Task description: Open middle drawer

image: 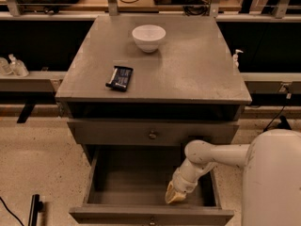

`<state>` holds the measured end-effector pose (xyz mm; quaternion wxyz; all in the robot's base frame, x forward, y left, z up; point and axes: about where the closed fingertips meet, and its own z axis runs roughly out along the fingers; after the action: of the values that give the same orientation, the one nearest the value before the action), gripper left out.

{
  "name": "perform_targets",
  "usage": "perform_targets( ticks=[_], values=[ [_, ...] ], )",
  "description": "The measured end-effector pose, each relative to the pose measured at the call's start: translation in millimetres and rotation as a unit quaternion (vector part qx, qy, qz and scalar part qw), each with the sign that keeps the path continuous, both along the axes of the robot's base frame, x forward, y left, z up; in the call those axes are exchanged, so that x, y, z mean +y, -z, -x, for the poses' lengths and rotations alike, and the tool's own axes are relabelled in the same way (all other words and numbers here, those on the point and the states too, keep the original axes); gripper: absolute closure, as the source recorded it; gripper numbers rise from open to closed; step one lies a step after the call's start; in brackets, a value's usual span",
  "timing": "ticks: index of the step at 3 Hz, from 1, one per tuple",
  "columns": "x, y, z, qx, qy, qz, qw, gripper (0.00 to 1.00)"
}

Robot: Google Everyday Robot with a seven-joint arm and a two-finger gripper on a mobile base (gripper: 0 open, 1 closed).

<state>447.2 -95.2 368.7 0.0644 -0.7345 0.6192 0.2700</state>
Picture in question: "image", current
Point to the black metal leg right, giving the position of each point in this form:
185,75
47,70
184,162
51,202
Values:
284,123

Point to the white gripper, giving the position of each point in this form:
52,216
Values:
183,183

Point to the white pump bottle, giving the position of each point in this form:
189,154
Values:
235,57

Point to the black stand foot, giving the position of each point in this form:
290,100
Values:
36,206

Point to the grey drawer cabinet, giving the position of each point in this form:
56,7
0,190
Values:
190,77

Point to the grey drawer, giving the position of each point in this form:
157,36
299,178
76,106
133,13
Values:
127,186
150,132

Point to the clear sanitizer bottle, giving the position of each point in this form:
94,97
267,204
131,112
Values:
18,66

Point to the clear bottle at edge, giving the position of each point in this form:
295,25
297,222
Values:
4,67

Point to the white bowl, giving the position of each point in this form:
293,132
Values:
148,37

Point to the grey top drawer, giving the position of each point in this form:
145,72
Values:
150,132

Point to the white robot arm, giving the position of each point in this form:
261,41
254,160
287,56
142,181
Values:
271,164

